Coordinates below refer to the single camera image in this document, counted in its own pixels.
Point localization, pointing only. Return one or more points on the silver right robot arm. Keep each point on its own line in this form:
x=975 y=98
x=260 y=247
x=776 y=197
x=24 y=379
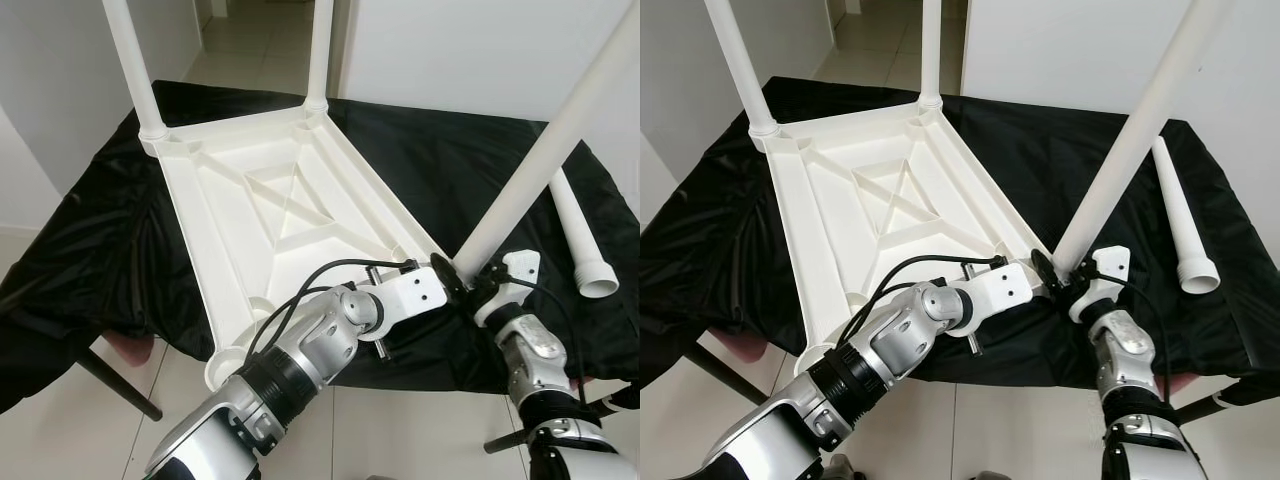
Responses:
x=1125 y=355
x=535 y=360

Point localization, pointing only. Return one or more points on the white plastic table leg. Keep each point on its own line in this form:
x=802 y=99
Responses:
x=318 y=50
x=1140 y=130
x=132 y=60
x=738 y=60
x=1185 y=235
x=931 y=50
x=582 y=240
x=550 y=150

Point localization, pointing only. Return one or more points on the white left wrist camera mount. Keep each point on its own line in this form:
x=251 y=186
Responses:
x=1000 y=290
x=415 y=292

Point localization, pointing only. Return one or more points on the robot left leg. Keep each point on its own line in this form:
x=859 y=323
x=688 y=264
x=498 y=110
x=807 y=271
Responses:
x=842 y=468

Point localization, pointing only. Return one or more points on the black table cloth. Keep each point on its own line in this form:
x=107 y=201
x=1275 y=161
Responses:
x=450 y=150
x=1050 y=150

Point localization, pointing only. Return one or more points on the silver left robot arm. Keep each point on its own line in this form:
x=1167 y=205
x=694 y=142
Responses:
x=890 y=345
x=300 y=350

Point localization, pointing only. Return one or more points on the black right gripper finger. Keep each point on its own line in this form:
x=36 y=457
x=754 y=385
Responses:
x=448 y=277
x=1044 y=272

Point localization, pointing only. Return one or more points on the white plastic table top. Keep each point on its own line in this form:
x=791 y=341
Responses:
x=260 y=190
x=870 y=185

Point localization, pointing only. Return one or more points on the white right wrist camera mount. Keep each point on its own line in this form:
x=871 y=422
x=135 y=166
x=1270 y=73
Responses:
x=515 y=275
x=1105 y=270

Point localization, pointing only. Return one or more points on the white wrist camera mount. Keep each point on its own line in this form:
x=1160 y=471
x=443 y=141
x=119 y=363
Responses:
x=415 y=292
x=1000 y=290
x=515 y=275
x=1105 y=270

